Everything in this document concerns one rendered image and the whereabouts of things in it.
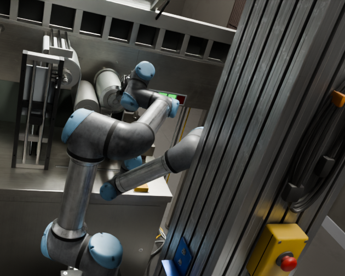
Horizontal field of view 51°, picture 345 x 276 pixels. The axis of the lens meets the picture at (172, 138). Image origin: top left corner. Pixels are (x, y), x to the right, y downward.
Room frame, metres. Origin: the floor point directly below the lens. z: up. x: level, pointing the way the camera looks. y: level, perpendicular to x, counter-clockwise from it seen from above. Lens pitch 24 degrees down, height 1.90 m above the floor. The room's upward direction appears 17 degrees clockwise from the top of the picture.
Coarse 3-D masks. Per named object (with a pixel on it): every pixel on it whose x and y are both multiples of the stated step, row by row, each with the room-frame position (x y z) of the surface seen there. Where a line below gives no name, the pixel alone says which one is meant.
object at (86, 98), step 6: (84, 84) 1.79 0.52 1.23; (90, 84) 1.83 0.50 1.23; (78, 90) 1.72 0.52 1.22; (84, 90) 1.71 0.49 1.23; (90, 90) 1.74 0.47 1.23; (78, 96) 1.65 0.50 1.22; (84, 96) 1.64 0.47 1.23; (90, 96) 1.65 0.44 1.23; (78, 102) 1.60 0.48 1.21; (84, 102) 1.61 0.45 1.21; (90, 102) 1.63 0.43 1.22; (96, 102) 1.63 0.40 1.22; (78, 108) 1.60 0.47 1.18; (84, 108) 1.61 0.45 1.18; (90, 108) 1.62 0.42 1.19; (96, 108) 1.64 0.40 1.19
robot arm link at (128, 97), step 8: (136, 80) 1.36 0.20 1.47; (128, 88) 1.34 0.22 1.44; (136, 88) 1.34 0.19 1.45; (144, 88) 1.36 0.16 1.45; (128, 96) 1.31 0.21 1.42; (136, 96) 1.32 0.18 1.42; (144, 96) 1.32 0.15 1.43; (128, 104) 1.29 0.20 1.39; (136, 104) 1.31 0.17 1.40; (144, 104) 1.31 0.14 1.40
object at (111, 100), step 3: (114, 93) 1.65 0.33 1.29; (108, 96) 1.64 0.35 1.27; (111, 96) 1.64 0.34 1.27; (114, 96) 1.64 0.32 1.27; (108, 99) 1.63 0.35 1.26; (111, 99) 1.64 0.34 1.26; (114, 99) 1.65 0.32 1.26; (120, 99) 1.66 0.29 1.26; (108, 102) 1.63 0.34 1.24; (111, 102) 1.64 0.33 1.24; (114, 102) 1.65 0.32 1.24; (117, 102) 1.65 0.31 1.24; (111, 105) 1.64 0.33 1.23; (114, 105) 1.65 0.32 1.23; (117, 105) 1.65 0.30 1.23; (120, 105) 1.66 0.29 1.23
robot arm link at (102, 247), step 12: (84, 240) 0.92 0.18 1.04; (96, 240) 0.92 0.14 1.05; (108, 240) 0.94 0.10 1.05; (84, 252) 0.89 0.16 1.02; (96, 252) 0.87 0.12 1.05; (108, 252) 0.89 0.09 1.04; (120, 252) 0.92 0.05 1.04; (84, 264) 0.87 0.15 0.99; (96, 264) 0.87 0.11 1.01; (108, 264) 0.87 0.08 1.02
